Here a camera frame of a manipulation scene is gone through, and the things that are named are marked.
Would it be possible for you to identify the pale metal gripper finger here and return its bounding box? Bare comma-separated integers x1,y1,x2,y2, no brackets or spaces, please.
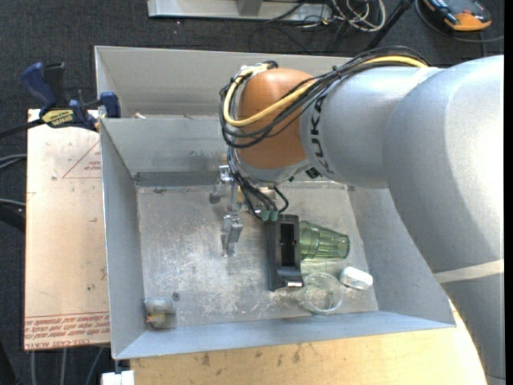
208,165,235,205
220,213,244,258

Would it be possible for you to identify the grey metal bin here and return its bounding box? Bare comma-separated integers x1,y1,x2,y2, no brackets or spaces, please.
95,45,457,360

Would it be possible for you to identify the green glass cup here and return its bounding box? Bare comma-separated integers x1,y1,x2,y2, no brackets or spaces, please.
298,220,351,262

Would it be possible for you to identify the grey lumpy toy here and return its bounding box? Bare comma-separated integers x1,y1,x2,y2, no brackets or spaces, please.
143,296,177,330

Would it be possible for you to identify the clear glass cup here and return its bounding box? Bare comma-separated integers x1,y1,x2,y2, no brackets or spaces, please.
301,271,346,316

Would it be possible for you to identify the white oval cap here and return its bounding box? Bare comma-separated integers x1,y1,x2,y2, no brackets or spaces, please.
339,266,374,291

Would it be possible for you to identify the brown cardboard board, red print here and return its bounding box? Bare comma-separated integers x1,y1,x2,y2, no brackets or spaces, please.
23,108,111,351

